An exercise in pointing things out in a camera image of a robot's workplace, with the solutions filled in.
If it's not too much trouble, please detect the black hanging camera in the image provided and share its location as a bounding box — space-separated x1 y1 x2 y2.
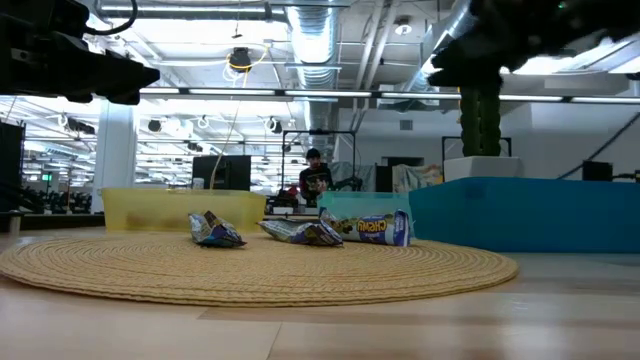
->
228 46 253 74

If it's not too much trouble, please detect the person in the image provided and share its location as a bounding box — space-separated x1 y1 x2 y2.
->
298 147 335 207

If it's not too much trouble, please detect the thin yellow hanging cable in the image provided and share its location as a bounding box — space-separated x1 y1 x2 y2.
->
208 44 274 191

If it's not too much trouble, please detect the yellow translucent plastic bin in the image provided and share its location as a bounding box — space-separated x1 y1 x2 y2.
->
101 187 267 233

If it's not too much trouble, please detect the crumpled cloth cover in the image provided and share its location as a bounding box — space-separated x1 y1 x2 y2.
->
332 160 377 193
392 163 444 194

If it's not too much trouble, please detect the narrow black box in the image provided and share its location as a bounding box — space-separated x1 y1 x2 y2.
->
375 164 394 194

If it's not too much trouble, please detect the blue chewy granola bar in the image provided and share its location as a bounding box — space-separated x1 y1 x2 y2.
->
319 208 413 248

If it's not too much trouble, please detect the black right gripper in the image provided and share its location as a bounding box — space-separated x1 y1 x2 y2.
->
427 0 551 94

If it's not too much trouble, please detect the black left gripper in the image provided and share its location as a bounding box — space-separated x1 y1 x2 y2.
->
0 30 162 106

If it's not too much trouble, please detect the round woven straw placemat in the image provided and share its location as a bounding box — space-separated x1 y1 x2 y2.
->
0 230 520 308

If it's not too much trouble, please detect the dark blue green granola bar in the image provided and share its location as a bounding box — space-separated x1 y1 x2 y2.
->
187 210 248 249

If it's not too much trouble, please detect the silver air duct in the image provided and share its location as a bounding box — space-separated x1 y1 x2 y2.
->
399 0 476 96
284 0 341 146

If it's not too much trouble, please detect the white plant pot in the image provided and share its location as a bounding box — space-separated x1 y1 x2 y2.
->
443 155 521 184

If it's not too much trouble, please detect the black monitor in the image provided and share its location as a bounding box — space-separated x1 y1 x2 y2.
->
192 154 252 192

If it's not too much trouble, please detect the long LED light bar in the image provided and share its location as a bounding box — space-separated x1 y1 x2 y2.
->
139 87 640 105

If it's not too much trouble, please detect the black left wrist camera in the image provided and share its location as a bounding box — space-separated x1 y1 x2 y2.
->
0 0 90 36

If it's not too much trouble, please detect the teal translucent plastic bin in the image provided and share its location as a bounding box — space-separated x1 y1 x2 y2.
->
316 191 415 236

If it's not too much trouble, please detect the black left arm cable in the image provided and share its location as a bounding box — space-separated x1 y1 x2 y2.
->
83 0 139 37

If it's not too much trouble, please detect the black aluminium table frame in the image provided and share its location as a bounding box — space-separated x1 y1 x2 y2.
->
19 213 321 232

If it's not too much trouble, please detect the blue plastic tray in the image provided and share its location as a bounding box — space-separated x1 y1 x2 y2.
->
408 177 640 254

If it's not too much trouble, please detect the small black box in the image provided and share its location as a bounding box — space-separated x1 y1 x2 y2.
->
582 160 614 182

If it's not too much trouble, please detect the tall black cabinet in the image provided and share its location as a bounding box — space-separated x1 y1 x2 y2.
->
0 122 26 214

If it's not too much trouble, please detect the white pillar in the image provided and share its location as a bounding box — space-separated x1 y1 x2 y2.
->
91 102 137 214

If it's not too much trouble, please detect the green white snack bag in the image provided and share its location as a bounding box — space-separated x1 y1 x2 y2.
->
258 218 345 248

